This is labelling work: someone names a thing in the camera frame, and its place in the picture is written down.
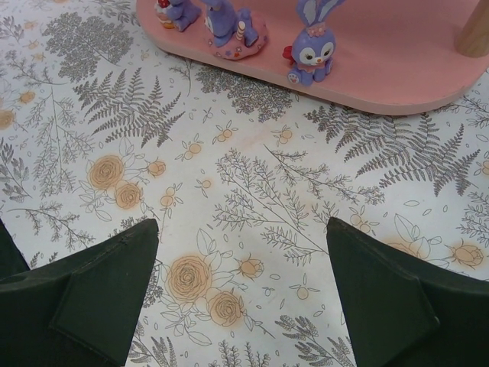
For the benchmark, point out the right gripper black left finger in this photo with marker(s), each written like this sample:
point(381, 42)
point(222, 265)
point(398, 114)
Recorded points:
point(81, 310)

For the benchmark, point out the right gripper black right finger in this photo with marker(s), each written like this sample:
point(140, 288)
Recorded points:
point(403, 311)

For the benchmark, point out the purple bunny with red bow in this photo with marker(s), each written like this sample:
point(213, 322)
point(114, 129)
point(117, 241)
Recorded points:
point(311, 53)

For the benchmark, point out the purple bunny with strawberry cake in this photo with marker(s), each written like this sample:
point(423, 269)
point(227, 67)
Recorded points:
point(176, 14)

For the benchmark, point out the pink three-tier wooden shelf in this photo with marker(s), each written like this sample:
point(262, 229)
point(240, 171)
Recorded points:
point(393, 57)

